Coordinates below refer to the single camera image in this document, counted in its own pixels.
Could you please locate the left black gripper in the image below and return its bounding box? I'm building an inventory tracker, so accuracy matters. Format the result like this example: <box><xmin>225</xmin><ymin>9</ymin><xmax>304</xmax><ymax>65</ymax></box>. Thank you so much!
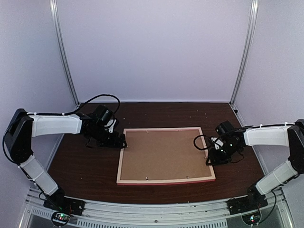
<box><xmin>89</xmin><ymin>124</ymin><xmax>127</xmax><ymax>149</ymax></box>

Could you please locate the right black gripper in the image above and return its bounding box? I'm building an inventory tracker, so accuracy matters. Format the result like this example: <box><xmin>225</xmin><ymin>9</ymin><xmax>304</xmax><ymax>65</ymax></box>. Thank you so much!
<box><xmin>206</xmin><ymin>142</ymin><xmax>240</xmax><ymax>166</ymax></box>

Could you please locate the brown backing board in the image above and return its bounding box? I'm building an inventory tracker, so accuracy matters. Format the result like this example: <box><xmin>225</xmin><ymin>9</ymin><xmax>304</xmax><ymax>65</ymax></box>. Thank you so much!
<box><xmin>120</xmin><ymin>129</ymin><xmax>213</xmax><ymax>180</ymax></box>

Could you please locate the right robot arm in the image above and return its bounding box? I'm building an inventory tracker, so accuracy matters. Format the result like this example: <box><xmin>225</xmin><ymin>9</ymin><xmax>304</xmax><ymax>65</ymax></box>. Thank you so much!
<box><xmin>206</xmin><ymin>119</ymin><xmax>304</xmax><ymax>210</ymax></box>

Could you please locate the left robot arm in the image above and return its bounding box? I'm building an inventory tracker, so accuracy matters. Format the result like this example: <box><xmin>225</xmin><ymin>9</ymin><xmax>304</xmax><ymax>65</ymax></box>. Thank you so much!
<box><xmin>2</xmin><ymin>105</ymin><xmax>127</xmax><ymax>211</ymax></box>

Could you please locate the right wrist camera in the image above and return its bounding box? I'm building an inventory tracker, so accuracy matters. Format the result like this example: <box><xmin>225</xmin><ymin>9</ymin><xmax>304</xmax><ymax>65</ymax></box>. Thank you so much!
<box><xmin>210</xmin><ymin>137</ymin><xmax>224</xmax><ymax>150</ymax></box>

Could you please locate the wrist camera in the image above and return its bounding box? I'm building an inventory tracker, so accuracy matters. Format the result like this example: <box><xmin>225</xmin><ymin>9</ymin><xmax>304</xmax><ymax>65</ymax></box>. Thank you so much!
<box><xmin>210</xmin><ymin>137</ymin><xmax>224</xmax><ymax>150</ymax></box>
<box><xmin>105</xmin><ymin>118</ymin><xmax>117</xmax><ymax>133</ymax></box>

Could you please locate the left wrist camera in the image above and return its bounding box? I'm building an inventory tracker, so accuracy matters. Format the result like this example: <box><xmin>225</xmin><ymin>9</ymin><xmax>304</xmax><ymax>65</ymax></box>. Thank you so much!
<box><xmin>105</xmin><ymin>118</ymin><xmax>117</xmax><ymax>133</ymax></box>

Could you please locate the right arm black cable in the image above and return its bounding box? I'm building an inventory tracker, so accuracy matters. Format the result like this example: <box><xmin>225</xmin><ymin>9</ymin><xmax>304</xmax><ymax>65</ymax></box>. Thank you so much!
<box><xmin>193</xmin><ymin>135</ymin><xmax>245</xmax><ymax>164</ymax></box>

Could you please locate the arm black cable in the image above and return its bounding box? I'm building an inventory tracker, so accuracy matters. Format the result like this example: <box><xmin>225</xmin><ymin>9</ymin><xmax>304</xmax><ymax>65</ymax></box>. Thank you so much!
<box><xmin>64</xmin><ymin>94</ymin><xmax>121</xmax><ymax>119</ymax></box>
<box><xmin>193</xmin><ymin>135</ymin><xmax>245</xmax><ymax>164</ymax></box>

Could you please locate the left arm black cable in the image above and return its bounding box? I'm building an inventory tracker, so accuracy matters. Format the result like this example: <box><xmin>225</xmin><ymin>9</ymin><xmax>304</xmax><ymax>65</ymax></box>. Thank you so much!
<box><xmin>64</xmin><ymin>94</ymin><xmax>121</xmax><ymax>119</ymax></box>

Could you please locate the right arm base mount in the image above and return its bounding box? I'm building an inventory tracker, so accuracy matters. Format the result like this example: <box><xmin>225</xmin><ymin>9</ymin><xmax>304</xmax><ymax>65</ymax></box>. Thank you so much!
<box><xmin>227</xmin><ymin>186</ymin><xmax>268</xmax><ymax>226</ymax></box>

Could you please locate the front aluminium rail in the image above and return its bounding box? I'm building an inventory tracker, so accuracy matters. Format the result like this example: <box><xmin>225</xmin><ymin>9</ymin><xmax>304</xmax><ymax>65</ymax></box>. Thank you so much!
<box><xmin>23</xmin><ymin>181</ymin><xmax>288</xmax><ymax>228</ymax></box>

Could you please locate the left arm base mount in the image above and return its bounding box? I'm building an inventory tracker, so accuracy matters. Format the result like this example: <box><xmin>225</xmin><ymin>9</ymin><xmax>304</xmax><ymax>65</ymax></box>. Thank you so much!
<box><xmin>42</xmin><ymin>187</ymin><xmax>85</xmax><ymax>228</ymax></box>

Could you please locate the left aluminium corner post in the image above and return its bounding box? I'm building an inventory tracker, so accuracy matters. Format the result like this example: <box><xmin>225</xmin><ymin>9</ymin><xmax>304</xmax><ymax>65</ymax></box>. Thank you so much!
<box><xmin>49</xmin><ymin>0</ymin><xmax>79</xmax><ymax>106</ymax></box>

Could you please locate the aluminium corner post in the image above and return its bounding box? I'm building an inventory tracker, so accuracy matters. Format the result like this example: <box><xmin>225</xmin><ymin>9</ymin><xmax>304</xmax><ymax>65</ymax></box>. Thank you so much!
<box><xmin>49</xmin><ymin>0</ymin><xmax>79</xmax><ymax>106</ymax></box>
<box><xmin>229</xmin><ymin>0</ymin><xmax>260</xmax><ymax>106</ymax></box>

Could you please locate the right aluminium corner post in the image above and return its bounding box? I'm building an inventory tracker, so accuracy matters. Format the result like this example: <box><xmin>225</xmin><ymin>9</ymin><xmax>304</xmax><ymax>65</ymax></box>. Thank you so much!
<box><xmin>229</xmin><ymin>0</ymin><xmax>260</xmax><ymax>106</ymax></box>

